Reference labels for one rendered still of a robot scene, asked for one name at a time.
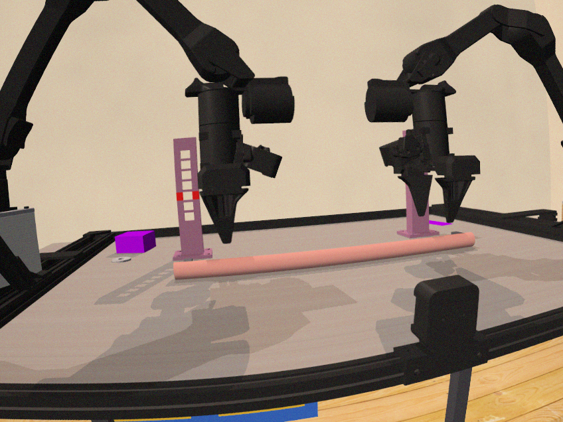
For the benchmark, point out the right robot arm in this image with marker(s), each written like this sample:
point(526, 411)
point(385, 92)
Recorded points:
point(530, 35)

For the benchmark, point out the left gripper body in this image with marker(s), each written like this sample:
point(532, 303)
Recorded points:
point(218, 146)

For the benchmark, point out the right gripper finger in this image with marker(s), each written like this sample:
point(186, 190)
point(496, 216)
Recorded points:
point(420, 189)
point(453, 194)

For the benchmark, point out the long salmon-pink rail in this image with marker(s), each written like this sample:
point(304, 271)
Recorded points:
point(189, 269)

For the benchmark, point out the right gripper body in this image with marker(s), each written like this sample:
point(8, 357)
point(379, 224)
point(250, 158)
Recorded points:
point(437, 136)

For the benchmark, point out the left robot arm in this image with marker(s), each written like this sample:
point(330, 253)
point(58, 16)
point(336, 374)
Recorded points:
point(214, 56)

